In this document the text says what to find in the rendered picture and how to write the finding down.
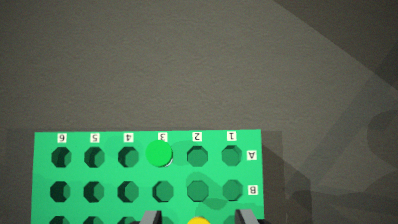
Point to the yellow tube cap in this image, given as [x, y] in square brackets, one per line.
[198, 220]

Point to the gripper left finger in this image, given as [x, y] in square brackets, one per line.
[150, 217]

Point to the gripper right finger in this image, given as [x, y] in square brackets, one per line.
[246, 216]

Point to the green tube rack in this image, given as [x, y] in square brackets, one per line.
[70, 186]

